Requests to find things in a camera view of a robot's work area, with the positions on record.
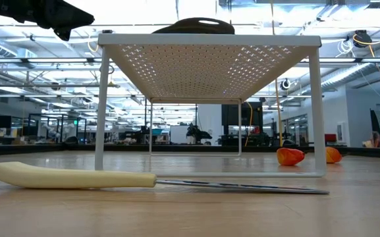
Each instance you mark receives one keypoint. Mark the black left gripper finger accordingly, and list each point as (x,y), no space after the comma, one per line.
(76,23)
(71,11)

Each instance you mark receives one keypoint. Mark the small orange red pepper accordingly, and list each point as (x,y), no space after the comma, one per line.
(290,157)
(333,155)

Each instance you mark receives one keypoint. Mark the black background robot arm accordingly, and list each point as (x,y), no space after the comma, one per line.
(198,133)

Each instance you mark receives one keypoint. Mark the red grey collapsible colander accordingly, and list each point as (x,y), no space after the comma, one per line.
(183,28)

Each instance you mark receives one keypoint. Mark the white perforated metal shelf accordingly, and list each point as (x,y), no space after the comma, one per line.
(209,40)

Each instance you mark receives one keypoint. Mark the whiteboard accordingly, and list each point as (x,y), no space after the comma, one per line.
(179,134)

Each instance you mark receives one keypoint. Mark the red box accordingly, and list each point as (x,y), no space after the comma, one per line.
(330,137)

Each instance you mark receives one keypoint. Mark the person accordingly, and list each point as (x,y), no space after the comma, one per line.
(374,140)

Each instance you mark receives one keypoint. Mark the black wall screen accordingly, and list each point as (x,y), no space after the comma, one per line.
(230,113)

